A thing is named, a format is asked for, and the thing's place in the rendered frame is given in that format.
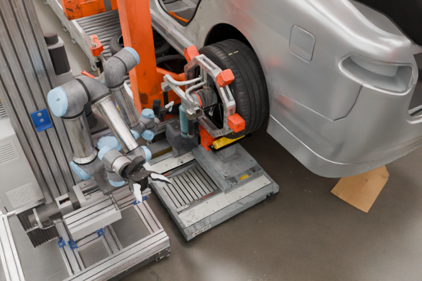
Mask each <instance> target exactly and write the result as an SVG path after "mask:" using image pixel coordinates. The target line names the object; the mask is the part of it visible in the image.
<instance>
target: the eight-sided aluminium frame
mask: <svg viewBox="0 0 422 281"><path fill-rule="evenodd" d="M198 65H199V66H200V67H202V68H203V69H204V70H205V71H206V72H207V73H208V74H209V75H210V76H211V77H212V78H213V80H214V83H215V86H216V87H217V90H218V92H219V95H220V97H221V100H222V103H223V105H224V128H223V129H218V128H217V127H216V126H215V125H214V124H213V122H212V121H211V120H210V119H209V118H208V117H207V116H206V115H205V114H204V111H203V115H202V116H200V117H197V118H196V119H197V121H198V123H200V124H201V125H202V126H203V128H204V129H205V130H206V131H207V132H208V133H209V134H210V135H211V136H212V137H213V138H216V137H219V136H222V135H226V134H229V133H231V132H233V130H232V129H231V128H230V127H229V126H228V125H227V118H228V117H229V116H231V115H234V114H235V108H236V106H235V100H234V99H233V96H232V94H231V92H230V89H229V86H228V85H226V86H224V87H223V88H222V87H221V88H220V87H219V84H218V83H217V81H216V79H215V77H216V76H217V75H218V74H219V73H220V72H221V71H222V70H221V69H220V68H219V67H218V66H217V65H215V64H214V63H213V62H211V61H210V60H209V59H208V58H207V57H206V56H205V55H203V54H202V55H198V56H195V57H194V58H193V59H192V60H191V61H189V62H188V63H187V64H186V65H185V66H184V71H185V81H187V80H192V79H194V78H195V68H196V67H197V66H198ZM194 85H195V83H192V84H189V85H185V91H186V90H187V89H188V88H190V87H192V86H194ZM223 89H224V90H223ZM224 92H225V93H224ZM225 95H226V96H227V97H226V96H225Z"/></svg>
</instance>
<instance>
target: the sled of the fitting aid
mask: <svg viewBox="0 0 422 281"><path fill-rule="evenodd" d="M192 155H193V156H194V158H195V159H196V160H197V161H198V162H199V164H200V165H201V166H202V167H203V168H204V169H205V171H206V172H207V173H208V175H209V176H210V177H211V178H212V179H213V180H214V182H215V183H216V184H217V186H218V187H219V188H220V189H221V190H222V191H223V192H224V194H227V193H229V192H231V191H233V190H235V189H237V188H239V187H241V186H243V185H245V184H247V183H249V182H251V181H253V180H255V179H257V178H259V177H261V176H262V174H263V168H262V167H261V166H260V165H259V164H258V163H257V164H256V166H254V167H252V168H250V169H248V170H246V171H244V172H242V173H240V174H238V175H236V176H234V177H232V178H230V179H228V180H224V179H223V178H222V176H221V175H220V174H219V173H218V172H217V171H216V170H215V169H214V167H213V166H212V165H211V164H210V163H209V162H208V160H207V159H206V158H205V157H204V156H203V154H202V153H201V152H200V151H199V150H198V146H196V147H194V148H192Z"/></svg>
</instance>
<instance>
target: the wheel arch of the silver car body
mask: <svg viewBox="0 0 422 281"><path fill-rule="evenodd" d="M227 39H235V40H239V41H241V42H243V43H244V44H246V45H247V46H248V47H251V46H252V45H251V44H250V42H249V40H248V39H247V38H246V37H245V35H244V34H243V33H242V32H241V31H240V30H239V29H238V28H236V27H235V26H234V25H232V24H230V23H227V22H218V23H215V24H213V25H212V26H211V27H210V28H209V29H208V31H207V33H206V35H205V37H204V40H203V45H202V47H204V46H208V45H211V44H214V43H218V42H220V41H223V40H227ZM251 50H252V51H253V52H254V53H255V54H256V52H255V50H254V48H253V47H252V48H251ZM256 55H257V54H256ZM257 57H258V56H257ZM269 118H270V103H269ZM268 127H269V122H268ZM268 127H267V130H268ZM267 130H266V132H267Z"/></svg>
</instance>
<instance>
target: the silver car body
mask: <svg viewBox="0 0 422 281"><path fill-rule="evenodd" d="M149 7H150V13H151V24H152V27H153V28H154V29H155V30H156V31H157V32H158V33H159V34H160V35H161V36H162V37H164V39H165V40H166V41H167V42H169V44H170V45H171V46H172V47H174V49H175V50H177V51H178V52H179V53H180V54H181V55H182V56H184V57H185V55H184V53H183V50H184V49H185V48H187V47H189V46H193V45H196V47H197V50H199V49H200V48H202V45H203V40H204V37H205V35H206V33H207V31H208V29H209V28H210V27H211V26H212V25H213V24H215V23H218V22H227V23H230V24H232V25H234V26H235V27H236V28H238V29H239V30H240V31H241V32H242V33H243V34H244V35H245V37H246V38H247V39H248V40H249V42H250V44H251V45H252V47H253V48H254V50H255V52H256V54H257V56H258V58H259V61H260V63H261V66H262V69H263V71H264V75H265V77H266V82H267V86H268V92H269V102H270V118H269V127H268V130H267V133H268V134H269V135H271V136H272V137H273V138H274V139H275V140H276V141H278V142H279V143H280V144H281V145H282V146H283V147H284V148H285V149H286V150H287V151H288V152H289V153H290V154H292V155H293V156H294V157H295V158H296V159H297V160H299V161H300V162H301V163H302V165H304V166H305V167H306V168H307V169H309V170H310V171H311V172H313V173H314V174H317V175H319V176H323V177H326V178H344V177H349V176H355V175H358V174H362V173H365V172H368V171H371V170H373V169H377V168H378V167H381V166H384V165H386V164H388V163H390V162H393V161H395V160H396V159H399V158H400V157H403V156H405V155H406V154H408V153H410V152H412V151H414V150H415V149H417V148H419V147H421V146H422V0H149Z"/></svg>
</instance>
